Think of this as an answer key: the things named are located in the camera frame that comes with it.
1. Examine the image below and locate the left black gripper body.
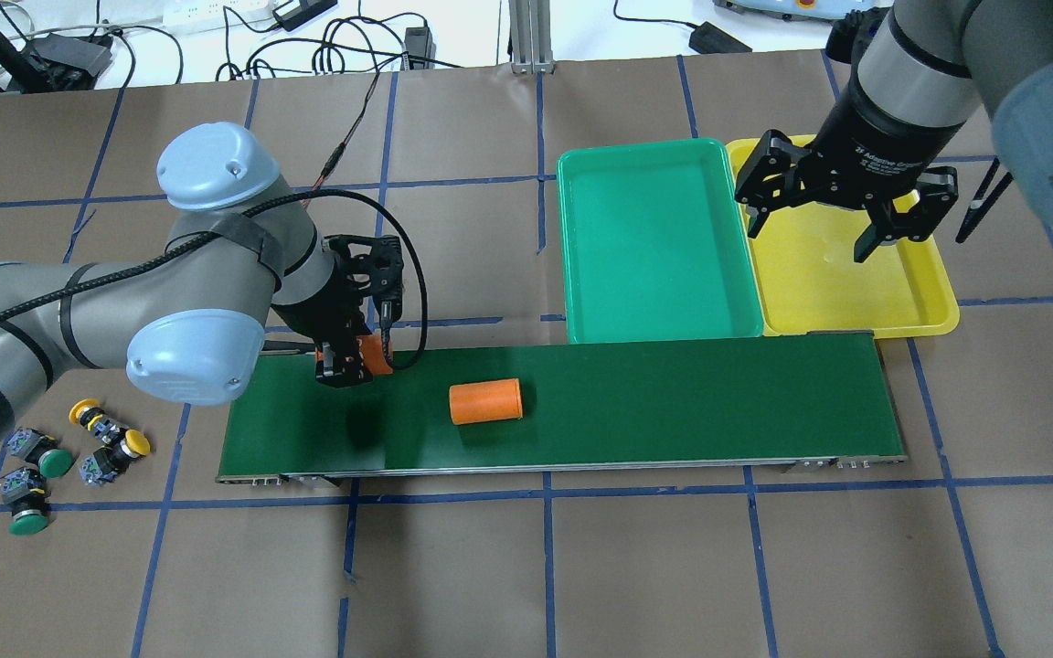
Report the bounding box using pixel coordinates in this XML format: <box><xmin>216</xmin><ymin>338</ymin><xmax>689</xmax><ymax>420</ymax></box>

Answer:
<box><xmin>293</xmin><ymin>236</ymin><xmax>404</xmax><ymax>359</ymax></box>

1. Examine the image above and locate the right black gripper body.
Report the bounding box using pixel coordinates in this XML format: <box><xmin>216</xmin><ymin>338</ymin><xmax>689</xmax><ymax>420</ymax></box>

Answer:
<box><xmin>734</xmin><ymin>91</ymin><xmax>960</xmax><ymax>242</ymax></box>

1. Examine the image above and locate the orange cylinder with 4680 print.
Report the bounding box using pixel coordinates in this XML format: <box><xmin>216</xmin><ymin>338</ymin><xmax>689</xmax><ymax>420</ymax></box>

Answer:
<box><xmin>356</xmin><ymin>333</ymin><xmax>394</xmax><ymax>377</ymax></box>

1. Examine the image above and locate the plain orange cylinder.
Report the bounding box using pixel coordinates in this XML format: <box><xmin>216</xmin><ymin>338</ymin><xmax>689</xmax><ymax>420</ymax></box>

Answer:
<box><xmin>448</xmin><ymin>378</ymin><xmax>524</xmax><ymax>426</ymax></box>

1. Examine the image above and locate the yellow push button switch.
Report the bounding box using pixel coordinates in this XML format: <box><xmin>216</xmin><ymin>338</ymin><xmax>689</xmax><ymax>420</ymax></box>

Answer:
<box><xmin>79</xmin><ymin>430</ymin><xmax>152</xmax><ymax>486</ymax></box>
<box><xmin>69</xmin><ymin>398</ymin><xmax>126</xmax><ymax>445</ymax></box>

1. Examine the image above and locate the green push button switch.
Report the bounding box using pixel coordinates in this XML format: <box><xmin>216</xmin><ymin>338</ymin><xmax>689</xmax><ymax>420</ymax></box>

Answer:
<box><xmin>0</xmin><ymin>466</ymin><xmax>49</xmax><ymax>536</ymax></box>
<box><xmin>5</xmin><ymin>428</ymin><xmax>75</xmax><ymax>478</ymax></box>

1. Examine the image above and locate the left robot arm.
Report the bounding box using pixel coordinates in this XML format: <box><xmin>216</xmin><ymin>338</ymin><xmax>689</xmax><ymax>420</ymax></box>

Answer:
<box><xmin>0</xmin><ymin>122</ymin><xmax>412</xmax><ymax>444</ymax></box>

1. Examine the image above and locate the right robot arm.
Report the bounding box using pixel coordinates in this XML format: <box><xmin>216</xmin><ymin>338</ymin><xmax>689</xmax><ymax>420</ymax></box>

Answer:
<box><xmin>735</xmin><ymin>1</ymin><xmax>1053</xmax><ymax>262</ymax></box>

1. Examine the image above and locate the green plastic tray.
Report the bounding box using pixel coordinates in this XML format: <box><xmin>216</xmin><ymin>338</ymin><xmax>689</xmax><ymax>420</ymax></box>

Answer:
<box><xmin>557</xmin><ymin>138</ymin><xmax>764</xmax><ymax>343</ymax></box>

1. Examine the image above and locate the green conveyor belt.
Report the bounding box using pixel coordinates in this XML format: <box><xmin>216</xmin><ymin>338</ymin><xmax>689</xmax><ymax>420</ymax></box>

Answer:
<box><xmin>216</xmin><ymin>334</ymin><xmax>907</xmax><ymax>483</ymax></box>

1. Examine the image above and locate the black power adapter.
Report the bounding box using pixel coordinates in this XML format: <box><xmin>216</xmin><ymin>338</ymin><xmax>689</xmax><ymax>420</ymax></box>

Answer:
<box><xmin>402</xmin><ymin>26</ymin><xmax>436</xmax><ymax>69</ymax></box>

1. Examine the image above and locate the white power strip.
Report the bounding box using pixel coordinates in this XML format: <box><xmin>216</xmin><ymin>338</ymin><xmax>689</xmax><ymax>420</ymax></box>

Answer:
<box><xmin>160</xmin><ymin>1</ymin><xmax>280</xmax><ymax>34</ymax></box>

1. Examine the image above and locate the red black power cable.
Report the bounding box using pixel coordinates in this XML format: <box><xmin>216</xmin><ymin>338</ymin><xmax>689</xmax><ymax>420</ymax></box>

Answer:
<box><xmin>293</xmin><ymin>69</ymin><xmax>399</xmax><ymax>197</ymax></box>

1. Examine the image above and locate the aluminium frame post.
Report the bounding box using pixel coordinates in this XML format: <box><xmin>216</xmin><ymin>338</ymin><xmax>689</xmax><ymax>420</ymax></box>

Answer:
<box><xmin>508</xmin><ymin>0</ymin><xmax>555</xmax><ymax>75</ymax></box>

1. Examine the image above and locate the black camera stand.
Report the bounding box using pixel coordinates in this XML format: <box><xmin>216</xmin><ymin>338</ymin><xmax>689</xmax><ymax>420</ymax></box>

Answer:
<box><xmin>0</xmin><ymin>29</ymin><xmax>112</xmax><ymax>93</ymax></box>

